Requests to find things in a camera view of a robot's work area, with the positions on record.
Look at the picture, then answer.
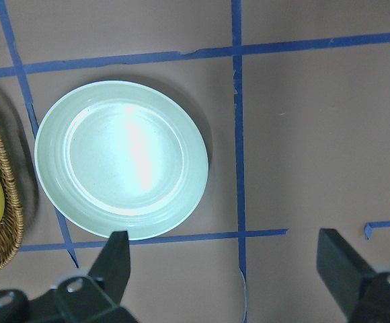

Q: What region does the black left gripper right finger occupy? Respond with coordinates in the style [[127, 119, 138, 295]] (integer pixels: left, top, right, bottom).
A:
[[316, 228, 390, 322]]

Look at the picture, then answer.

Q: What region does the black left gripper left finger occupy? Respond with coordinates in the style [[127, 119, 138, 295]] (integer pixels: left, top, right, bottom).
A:
[[56, 229, 130, 309]]

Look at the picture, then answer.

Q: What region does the light green plate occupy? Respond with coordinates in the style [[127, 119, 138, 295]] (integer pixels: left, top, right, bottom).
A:
[[34, 81, 208, 240]]

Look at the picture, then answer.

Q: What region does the brown wicker basket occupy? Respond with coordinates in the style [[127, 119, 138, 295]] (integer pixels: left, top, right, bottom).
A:
[[0, 133, 24, 270]]

